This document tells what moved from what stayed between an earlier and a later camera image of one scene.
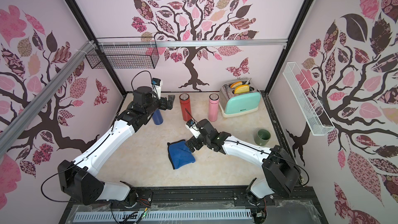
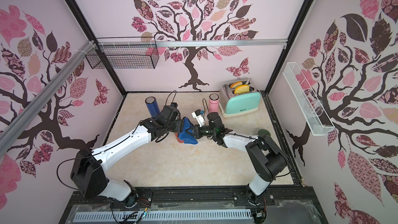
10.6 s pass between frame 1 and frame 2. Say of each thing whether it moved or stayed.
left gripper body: moved
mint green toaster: stayed
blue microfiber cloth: moved
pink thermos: stayed
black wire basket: stayed
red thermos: moved
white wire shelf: stayed
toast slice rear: stayed
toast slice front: stayed
